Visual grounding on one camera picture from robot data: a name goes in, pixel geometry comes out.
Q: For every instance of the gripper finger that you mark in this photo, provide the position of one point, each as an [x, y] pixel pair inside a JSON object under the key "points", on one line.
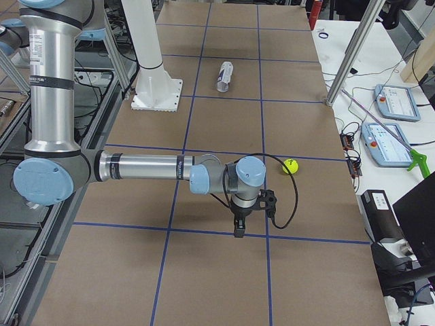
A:
{"points": [[241, 228], [236, 228]]}

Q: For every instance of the Wilson yellow tennis ball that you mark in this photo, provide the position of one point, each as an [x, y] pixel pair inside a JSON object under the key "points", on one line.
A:
{"points": [[290, 166]]}

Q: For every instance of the clear tennis ball can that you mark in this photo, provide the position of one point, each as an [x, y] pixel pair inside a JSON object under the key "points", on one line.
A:
{"points": [[224, 77]]}

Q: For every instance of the orange circuit board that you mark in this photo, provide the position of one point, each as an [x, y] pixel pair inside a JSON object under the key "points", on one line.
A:
{"points": [[347, 141]]}

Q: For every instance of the black box with label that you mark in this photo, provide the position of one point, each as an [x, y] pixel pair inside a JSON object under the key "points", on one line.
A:
{"points": [[382, 224]]}

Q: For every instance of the lower teach pendant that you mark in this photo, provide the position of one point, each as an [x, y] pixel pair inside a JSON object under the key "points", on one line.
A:
{"points": [[384, 149]]}

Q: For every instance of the teach pendant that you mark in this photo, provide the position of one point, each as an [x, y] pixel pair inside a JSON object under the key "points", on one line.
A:
{"points": [[384, 149], [396, 103]]}

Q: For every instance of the black monitor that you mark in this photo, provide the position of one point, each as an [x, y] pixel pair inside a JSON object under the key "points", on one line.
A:
{"points": [[415, 214]]}

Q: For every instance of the upper teach pendant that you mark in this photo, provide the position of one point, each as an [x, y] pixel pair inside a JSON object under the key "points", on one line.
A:
{"points": [[396, 103]]}

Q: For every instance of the wooden plank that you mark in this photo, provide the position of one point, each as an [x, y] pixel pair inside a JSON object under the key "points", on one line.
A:
{"points": [[421, 16]]}

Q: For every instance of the white camera stand pedestal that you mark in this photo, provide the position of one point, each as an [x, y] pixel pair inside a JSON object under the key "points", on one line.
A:
{"points": [[155, 89]]}

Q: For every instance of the green handled reacher grabber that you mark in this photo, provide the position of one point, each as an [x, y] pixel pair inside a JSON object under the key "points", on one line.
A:
{"points": [[418, 159]]}

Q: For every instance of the aluminium frame post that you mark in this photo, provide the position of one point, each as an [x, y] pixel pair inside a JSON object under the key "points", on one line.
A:
{"points": [[353, 48]]}

